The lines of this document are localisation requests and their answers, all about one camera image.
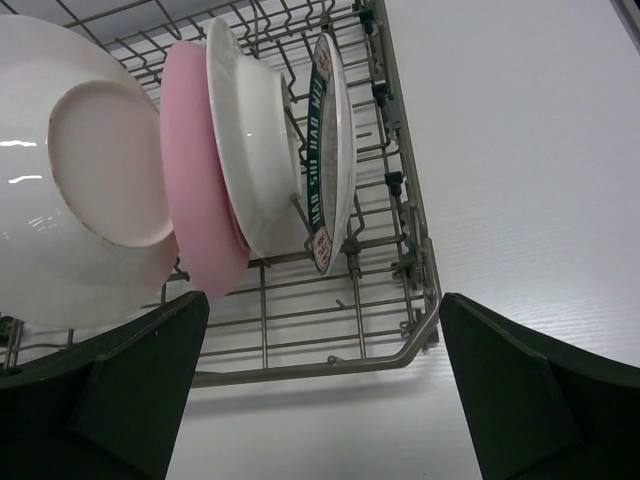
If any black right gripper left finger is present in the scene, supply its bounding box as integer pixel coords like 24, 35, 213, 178
1, 291, 209, 479

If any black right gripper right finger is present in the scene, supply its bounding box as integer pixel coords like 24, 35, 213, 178
439, 293, 639, 479

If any pink plate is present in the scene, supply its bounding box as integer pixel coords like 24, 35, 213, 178
160, 41, 250, 302

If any white deep plate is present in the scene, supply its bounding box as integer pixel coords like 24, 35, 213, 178
206, 17, 302, 257

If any white plate with green rim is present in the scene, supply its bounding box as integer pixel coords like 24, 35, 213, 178
306, 32, 356, 275

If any metal wire dish rack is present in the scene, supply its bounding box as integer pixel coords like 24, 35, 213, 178
0, 0, 444, 389

